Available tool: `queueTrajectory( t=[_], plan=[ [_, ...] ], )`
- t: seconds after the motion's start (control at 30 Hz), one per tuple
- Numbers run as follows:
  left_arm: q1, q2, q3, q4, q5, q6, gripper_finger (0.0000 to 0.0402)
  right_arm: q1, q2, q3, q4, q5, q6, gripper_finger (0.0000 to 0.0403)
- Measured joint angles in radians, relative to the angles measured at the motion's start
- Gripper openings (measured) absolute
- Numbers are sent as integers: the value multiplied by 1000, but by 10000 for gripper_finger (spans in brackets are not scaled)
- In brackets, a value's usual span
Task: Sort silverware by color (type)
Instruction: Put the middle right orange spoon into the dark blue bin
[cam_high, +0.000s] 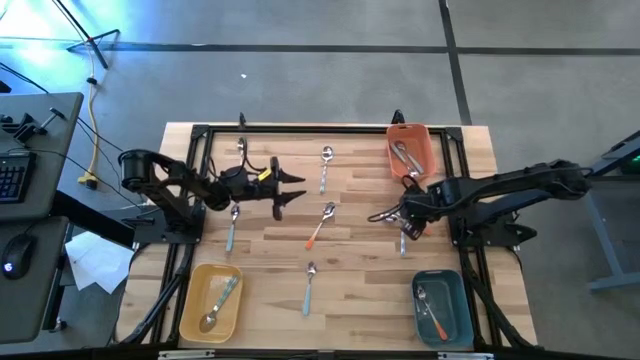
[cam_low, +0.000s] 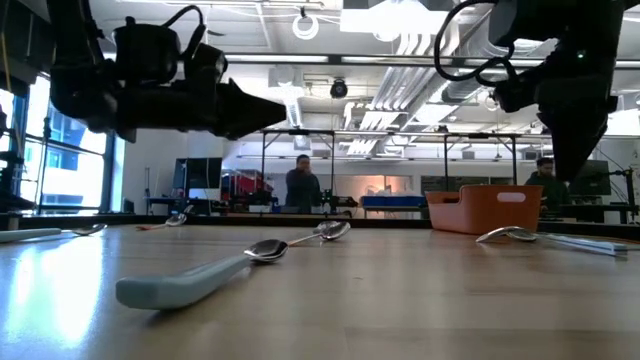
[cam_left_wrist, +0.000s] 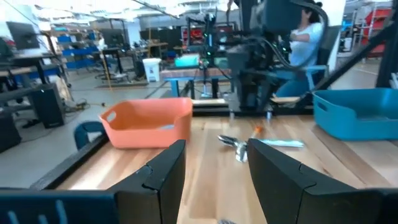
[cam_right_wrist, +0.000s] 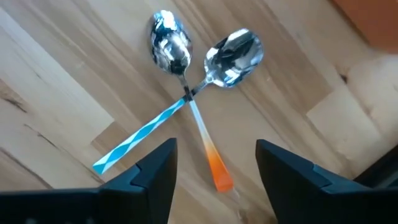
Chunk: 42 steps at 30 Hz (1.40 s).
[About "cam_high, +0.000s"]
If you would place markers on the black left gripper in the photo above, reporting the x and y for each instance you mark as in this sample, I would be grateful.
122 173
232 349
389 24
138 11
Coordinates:
250 187

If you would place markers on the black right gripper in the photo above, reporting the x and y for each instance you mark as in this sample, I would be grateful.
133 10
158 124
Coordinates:
417 205

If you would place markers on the teal plastic bin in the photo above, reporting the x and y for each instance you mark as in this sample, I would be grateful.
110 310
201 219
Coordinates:
457 300

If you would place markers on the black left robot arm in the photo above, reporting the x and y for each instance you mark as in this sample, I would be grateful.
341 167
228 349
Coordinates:
200 192

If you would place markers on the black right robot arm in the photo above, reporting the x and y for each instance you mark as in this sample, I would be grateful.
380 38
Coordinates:
500 187

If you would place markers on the yellow tape tag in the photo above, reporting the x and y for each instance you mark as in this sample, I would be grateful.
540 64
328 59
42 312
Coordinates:
265 175

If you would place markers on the orange plastic bin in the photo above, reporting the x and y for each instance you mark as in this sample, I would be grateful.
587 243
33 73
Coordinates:
427 140

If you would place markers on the yellow plastic bin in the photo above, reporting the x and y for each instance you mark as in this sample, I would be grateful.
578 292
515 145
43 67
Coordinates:
197 295

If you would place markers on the black diagonal support beam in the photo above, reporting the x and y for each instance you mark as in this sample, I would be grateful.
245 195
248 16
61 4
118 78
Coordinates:
90 215

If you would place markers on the white paper sheet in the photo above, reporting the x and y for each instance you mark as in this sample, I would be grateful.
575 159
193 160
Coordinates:
95 262

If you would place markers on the grey office desk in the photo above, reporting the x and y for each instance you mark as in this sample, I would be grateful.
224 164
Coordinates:
35 300
55 150

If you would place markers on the black device with green light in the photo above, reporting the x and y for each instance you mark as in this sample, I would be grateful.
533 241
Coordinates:
631 165

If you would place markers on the black tripod stand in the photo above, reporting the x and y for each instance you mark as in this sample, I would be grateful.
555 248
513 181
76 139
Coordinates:
80 33

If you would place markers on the black desk clamp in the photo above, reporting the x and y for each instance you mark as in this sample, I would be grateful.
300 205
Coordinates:
22 129

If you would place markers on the black computer mouse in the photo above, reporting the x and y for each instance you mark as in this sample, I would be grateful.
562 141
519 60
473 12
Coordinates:
20 252

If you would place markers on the black computer keyboard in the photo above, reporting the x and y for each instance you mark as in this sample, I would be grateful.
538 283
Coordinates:
12 177

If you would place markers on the black aluminium table frame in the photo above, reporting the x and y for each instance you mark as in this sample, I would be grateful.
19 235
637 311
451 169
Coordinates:
300 129

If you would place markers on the black frame clamp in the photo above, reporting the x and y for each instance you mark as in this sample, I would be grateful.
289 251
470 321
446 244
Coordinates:
397 118
242 120

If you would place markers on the silver metal bracket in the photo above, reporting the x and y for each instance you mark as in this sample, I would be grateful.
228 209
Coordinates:
186 354
465 356

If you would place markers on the blue-grey desk frame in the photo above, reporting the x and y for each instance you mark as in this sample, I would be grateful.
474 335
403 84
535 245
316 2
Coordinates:
602 235

